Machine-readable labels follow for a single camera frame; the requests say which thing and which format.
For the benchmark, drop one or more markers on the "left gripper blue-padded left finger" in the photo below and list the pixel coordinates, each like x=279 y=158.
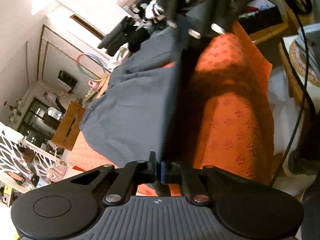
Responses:
x=129 y=178

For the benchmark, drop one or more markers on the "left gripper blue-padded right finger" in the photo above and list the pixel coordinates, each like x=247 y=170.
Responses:
x=188 y=180

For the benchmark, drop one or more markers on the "dark grey garment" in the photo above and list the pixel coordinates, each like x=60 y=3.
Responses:
x=132 y=117

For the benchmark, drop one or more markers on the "stack of dark folded clothes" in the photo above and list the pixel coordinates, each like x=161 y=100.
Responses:
x=118 y=36

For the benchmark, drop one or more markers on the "striped navy white sweater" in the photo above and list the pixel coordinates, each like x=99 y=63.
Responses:
x=154 y=11

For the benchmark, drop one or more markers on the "black storage box with items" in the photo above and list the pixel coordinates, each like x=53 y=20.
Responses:
x=259 y=15

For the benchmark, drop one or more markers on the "black rolled garment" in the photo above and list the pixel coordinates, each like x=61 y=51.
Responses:
x=138 y=37

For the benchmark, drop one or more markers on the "orange patterned table mat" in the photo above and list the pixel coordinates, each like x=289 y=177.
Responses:
x=223 y=117

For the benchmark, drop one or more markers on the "pink kettlebell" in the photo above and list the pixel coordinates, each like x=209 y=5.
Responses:
x=94 y=85

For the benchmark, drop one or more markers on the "colourful hula hoop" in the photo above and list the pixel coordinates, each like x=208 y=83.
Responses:
x=92 y=67

